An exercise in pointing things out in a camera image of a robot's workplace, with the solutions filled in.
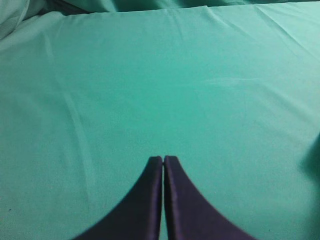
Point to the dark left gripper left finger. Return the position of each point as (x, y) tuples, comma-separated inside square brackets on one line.
[(138, 215)]

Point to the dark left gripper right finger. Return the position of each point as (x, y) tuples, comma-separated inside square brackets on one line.
[(189, 216)]

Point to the green cloth backdrop and cover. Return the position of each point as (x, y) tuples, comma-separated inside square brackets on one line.
[(232, 91)]

